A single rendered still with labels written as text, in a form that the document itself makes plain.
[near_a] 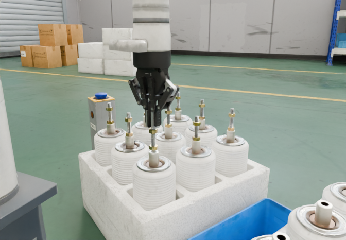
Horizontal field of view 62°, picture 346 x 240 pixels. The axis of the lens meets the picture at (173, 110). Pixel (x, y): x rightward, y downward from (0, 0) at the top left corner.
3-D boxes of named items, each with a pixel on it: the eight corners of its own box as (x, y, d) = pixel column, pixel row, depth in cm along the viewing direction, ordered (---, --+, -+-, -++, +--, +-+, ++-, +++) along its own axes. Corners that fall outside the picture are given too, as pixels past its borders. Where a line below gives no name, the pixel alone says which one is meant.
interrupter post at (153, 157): (158, 162, 64) (158, 149, 63) (159, 167, 62) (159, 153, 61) (148, 163, 64) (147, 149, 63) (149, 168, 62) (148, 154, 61)
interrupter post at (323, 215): (326, 229, 43) (329, 210, 42) (310, 221, 45) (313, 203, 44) (333, 223, 44) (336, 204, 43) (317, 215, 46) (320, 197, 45)
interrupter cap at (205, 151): (197, 162, 64) (197, 159, 64) (173, 152, 69) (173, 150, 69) (218, 152, 70) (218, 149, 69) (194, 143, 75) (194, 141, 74)
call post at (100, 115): (101, 189, 99) (94, 102, 91) (93, 181, 105) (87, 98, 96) (120, 183, 103) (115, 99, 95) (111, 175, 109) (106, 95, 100)
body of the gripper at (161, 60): (180, 46, 56) (180, 93, 58) (151, 45, 61) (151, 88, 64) (152, 48, 51) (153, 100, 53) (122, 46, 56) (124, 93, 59)
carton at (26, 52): (38, 64, 451) (36, 44, 443) (49, 65, 440) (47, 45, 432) (21, 66, 425) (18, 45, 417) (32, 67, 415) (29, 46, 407)
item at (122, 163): (121, 224, 71) (117, 157, 66) (109, 204, 79) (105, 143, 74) (156, 212, 75) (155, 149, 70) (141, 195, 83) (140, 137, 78)
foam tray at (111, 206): (144, 297, 59) (141, 223, 55) (83, 205, 90) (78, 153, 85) (264, 225, 81) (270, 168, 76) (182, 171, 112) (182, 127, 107)
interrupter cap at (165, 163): (168, 156, 67) (168, 154, 67) (173, 172, 60) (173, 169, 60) (135, 158, 66) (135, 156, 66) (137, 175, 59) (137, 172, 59)
